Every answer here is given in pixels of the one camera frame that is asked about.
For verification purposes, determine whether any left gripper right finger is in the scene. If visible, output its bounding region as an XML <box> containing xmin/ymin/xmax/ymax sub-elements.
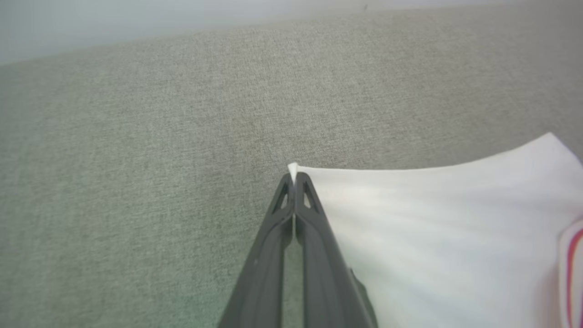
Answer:
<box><xmin>295</xmin><ymin>172</ymin><xmax>378</xmax><ymax>328</ymax></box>

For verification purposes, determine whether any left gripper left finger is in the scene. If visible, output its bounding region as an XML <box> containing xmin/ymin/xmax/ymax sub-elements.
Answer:
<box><xmin>218</xmin><ymin>174</ymin><xmax>295</xmax><ymax>328</ymax></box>

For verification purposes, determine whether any red and white shirt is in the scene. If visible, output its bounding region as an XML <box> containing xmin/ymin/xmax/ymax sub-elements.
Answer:
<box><xmin>287</xmin><ymin>132</ymin><xmax>583</xmax><ymax>328</ymax></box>

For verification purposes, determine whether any grey fabric sofa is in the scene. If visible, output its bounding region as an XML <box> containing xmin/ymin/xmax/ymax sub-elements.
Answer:
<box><xmin>0</xmin><ymin>2</ymin><xmax>583</xmax><ymax>328</ymax></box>

